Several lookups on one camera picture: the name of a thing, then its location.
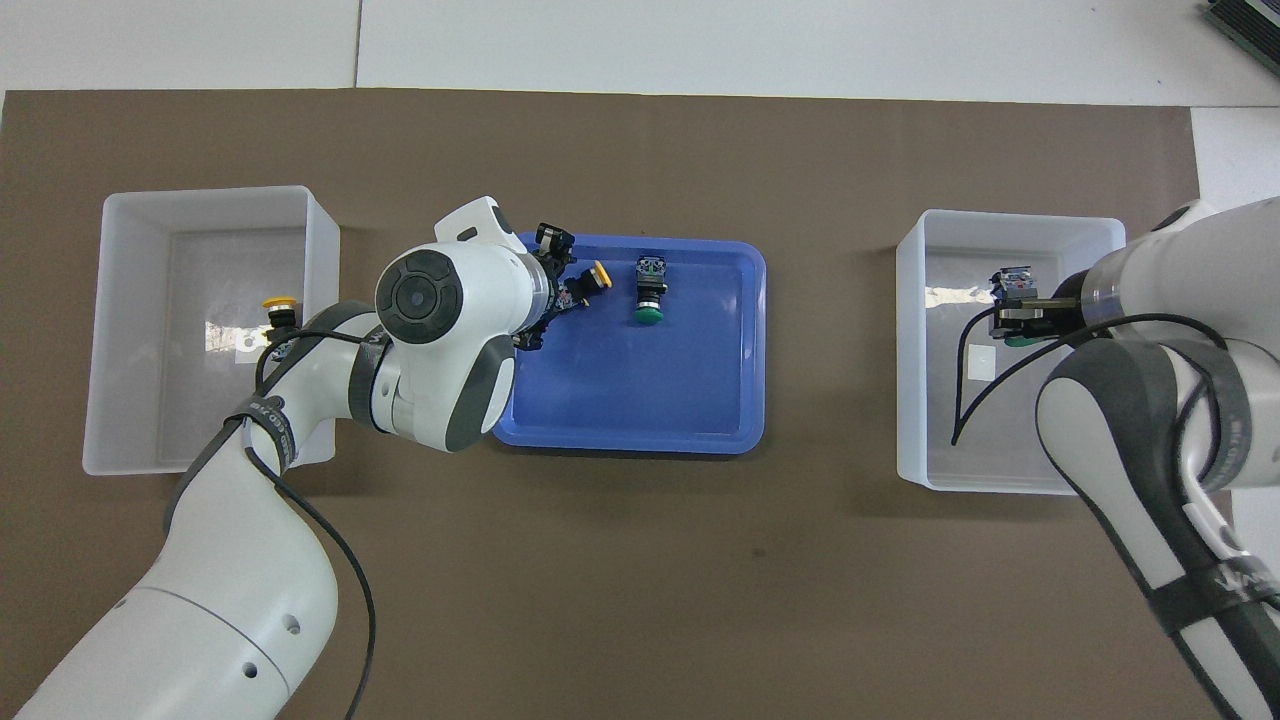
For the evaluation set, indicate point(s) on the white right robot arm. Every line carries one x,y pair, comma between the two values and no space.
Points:
1200,300

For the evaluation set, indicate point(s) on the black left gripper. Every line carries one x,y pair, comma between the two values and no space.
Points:
552,295

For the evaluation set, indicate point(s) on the green push button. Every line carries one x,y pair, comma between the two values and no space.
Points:
650,285
1012,278

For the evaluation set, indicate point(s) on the yellow push button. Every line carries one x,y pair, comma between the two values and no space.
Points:
280,303
600,275

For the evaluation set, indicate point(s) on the brown table mat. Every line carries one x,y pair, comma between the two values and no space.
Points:
640,600

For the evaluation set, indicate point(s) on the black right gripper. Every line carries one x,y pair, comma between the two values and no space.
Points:
1068,315

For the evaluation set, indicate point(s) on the translucent white plastic box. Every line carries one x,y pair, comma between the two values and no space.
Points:
120,330
930,400

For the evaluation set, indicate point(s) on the blue plastic tray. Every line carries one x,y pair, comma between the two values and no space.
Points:
650,400

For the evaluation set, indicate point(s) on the dark ribbed device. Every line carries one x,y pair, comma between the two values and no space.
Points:
1250,20

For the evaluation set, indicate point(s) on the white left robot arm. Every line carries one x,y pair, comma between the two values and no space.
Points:
230,600

